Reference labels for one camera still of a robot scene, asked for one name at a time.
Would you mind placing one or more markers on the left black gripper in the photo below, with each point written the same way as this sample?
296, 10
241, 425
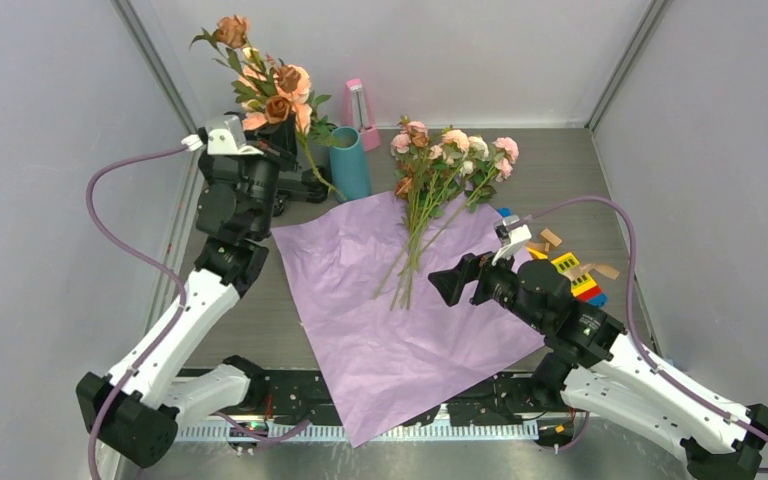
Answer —
261, 158

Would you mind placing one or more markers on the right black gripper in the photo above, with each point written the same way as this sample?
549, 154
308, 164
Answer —
450, 282

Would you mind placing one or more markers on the purple and pink wrapping paper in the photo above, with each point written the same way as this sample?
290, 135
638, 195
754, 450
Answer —
385, 365

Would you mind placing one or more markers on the pink flower bouquet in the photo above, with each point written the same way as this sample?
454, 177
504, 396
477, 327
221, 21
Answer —
439, 177

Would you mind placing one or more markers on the brown rose flower stem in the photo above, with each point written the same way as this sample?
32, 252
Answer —
229, 36

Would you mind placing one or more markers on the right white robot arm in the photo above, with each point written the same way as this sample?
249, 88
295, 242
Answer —
594, 365

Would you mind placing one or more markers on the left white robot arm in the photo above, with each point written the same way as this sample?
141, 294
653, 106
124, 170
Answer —
134, 408

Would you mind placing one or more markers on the teal vase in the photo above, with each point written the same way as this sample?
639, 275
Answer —
348, 165

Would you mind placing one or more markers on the black carrying case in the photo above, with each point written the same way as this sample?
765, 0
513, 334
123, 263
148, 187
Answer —
301, 184

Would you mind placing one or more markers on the yellow arch block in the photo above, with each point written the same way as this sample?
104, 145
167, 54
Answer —
536, 254

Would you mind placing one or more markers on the wooden arch block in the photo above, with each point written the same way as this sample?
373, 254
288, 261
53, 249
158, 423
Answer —
541, 247

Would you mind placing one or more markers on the peach artificial roses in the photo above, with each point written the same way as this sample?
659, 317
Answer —
271, 92

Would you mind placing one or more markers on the wooden rectangular block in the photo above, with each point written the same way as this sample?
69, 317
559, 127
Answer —
550, 239

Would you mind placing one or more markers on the yellow window block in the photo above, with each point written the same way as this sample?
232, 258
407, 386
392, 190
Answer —
583, 285

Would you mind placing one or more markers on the red flat brick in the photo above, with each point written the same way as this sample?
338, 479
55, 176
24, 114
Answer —
590, 294

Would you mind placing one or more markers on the pink metronome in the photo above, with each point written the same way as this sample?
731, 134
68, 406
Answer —
357, 114

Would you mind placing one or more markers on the blue flat brick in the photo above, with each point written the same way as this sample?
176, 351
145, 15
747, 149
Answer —
599, 300

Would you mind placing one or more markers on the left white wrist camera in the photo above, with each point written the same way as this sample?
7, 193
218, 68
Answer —
222, 136

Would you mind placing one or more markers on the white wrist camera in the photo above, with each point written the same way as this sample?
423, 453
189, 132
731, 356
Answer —
513, 233
222, 136

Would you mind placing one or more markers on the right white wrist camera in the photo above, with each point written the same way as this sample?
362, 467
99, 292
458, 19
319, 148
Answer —
513, 233

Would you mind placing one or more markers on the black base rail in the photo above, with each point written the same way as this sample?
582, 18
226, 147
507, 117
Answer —
507, 398

